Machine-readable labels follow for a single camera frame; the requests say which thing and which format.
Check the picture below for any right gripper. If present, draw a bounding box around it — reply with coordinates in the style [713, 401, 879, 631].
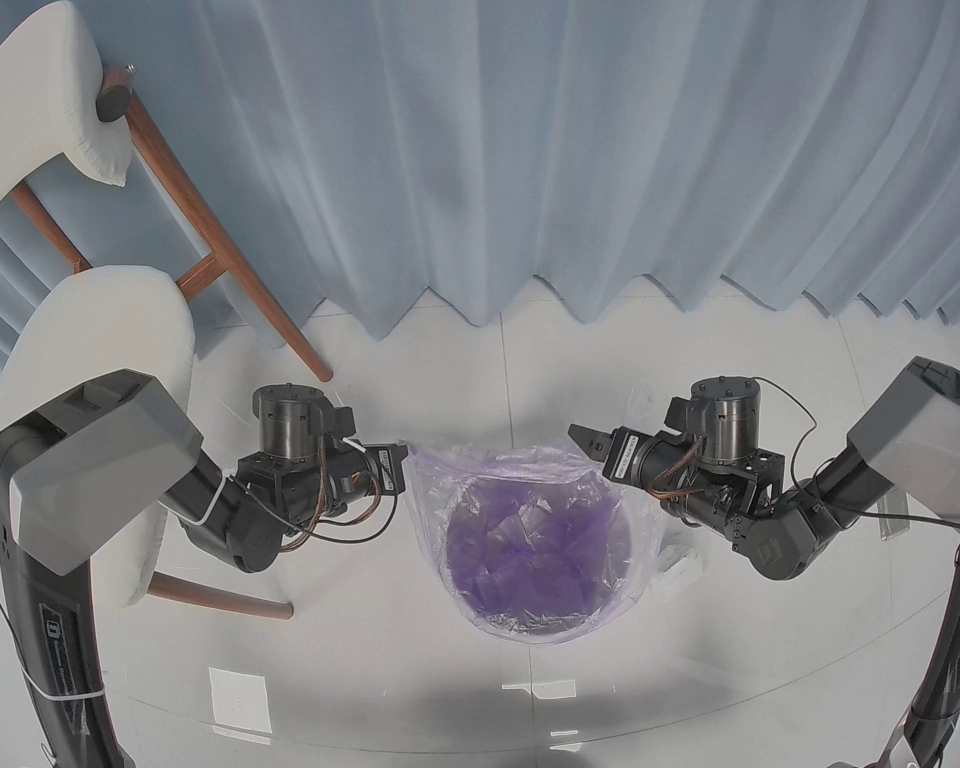
[609, 425, 708, 508]

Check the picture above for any purple plastic bag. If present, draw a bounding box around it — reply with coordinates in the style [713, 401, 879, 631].
[405, 384, 666, 645]

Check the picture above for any white cushioned wooden chair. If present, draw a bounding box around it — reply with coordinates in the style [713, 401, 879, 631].
[0, 0, 333, 622]

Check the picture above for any black cable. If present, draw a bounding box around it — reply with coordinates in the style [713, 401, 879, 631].
[753, 377, 820, 489]
[819, 501, 960, 527]
[287, 478, 399, 546]

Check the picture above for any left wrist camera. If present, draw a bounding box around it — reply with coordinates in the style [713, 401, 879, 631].
[322, 403, 360, 451]

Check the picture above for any crumpled white paper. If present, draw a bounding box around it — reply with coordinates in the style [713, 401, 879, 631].
[655, 543, 707, 603]

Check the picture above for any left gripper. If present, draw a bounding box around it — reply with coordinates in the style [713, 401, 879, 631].
[328, 441, 410, 513]

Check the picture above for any pale blue curtain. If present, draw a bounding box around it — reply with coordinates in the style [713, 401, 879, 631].
[0, 0, 960, 355]

